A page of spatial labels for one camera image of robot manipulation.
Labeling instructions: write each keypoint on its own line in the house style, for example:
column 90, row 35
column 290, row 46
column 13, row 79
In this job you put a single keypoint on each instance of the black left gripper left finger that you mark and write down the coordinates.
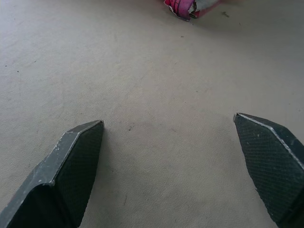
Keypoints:
column 59, row 180

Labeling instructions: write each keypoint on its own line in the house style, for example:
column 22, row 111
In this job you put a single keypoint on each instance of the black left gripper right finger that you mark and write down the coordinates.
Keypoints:
column 273, row 161

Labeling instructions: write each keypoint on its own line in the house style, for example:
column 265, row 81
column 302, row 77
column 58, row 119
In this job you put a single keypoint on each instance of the pink snack packet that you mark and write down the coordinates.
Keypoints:
column 184, row 7

